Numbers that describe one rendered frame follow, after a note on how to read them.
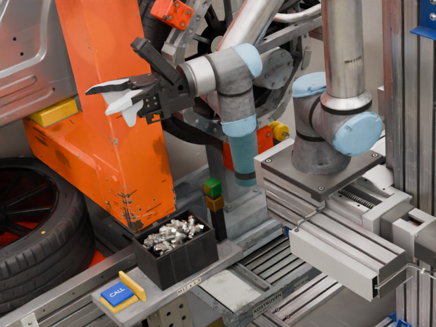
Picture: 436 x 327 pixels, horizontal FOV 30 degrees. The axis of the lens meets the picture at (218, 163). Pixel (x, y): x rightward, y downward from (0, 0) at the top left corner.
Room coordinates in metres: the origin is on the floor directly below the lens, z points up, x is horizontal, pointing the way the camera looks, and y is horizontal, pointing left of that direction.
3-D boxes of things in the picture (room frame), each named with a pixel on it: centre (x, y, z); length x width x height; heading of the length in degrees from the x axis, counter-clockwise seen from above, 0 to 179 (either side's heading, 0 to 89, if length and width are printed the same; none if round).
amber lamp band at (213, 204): (1.95, 0.03, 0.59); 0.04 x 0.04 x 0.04; 34
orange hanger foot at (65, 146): (2.34, 0.44, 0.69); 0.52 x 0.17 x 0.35; 34
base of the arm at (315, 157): (1.74, -0.26, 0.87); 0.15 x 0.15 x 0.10
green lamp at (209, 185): (1.95, 0.03, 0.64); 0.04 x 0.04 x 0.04; 34
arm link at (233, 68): (1.53, -0.06, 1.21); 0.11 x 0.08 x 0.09; 110
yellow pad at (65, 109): (2.48, 0.53, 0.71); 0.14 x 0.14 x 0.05; 34
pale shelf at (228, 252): (1.84, 0.19, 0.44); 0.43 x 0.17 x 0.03; 124
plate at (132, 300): (1.75, 0.33, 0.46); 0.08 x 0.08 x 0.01; 34
